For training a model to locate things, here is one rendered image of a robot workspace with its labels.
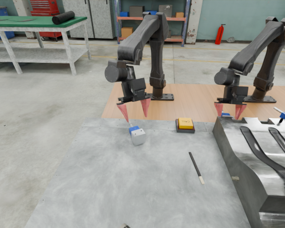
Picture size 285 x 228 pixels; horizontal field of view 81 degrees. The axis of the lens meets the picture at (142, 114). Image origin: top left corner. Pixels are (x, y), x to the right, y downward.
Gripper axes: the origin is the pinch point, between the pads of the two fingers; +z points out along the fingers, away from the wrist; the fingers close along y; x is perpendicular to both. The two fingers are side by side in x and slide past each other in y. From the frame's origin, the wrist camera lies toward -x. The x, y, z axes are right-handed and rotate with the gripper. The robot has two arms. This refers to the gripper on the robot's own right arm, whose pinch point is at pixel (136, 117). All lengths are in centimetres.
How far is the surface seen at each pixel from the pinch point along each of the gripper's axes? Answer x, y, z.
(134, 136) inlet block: 1.3, -2.4, 7.6
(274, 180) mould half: -35.7, 21.3, 18.8
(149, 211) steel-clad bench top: -18.9, -8.4, 24.8
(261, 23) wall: 287, 527, -123
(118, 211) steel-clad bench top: -15.6, -16.5, 23.0
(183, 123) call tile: 2.2, 22.1, 8.7
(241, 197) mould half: -27.3, 18.9, 27.8
